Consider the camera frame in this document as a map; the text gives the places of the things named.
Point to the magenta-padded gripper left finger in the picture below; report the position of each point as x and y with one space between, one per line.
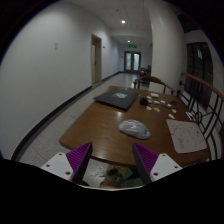
78 156

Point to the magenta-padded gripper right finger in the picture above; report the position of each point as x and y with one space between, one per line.
148 159

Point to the transparent computer mouse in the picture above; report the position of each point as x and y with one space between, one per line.
135 128

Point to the white marble mouse pad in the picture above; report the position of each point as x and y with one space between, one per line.
185 135

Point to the small black box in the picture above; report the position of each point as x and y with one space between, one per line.
144 101

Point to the beige card stack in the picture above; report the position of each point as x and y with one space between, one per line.
154 95

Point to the black closed laptop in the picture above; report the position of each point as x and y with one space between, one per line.
110 98

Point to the wooden armchair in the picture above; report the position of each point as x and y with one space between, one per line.
151 79

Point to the black railing wooden handrail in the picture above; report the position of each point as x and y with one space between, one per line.
200 83

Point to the side door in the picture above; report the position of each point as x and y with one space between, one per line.
96 60

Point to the glass double door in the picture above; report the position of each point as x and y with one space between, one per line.
132 62

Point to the dark window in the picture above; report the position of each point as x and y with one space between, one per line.
200 73

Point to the green exit sign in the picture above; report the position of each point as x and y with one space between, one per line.
132 46

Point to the round ceiling light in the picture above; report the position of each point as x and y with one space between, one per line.
123 21

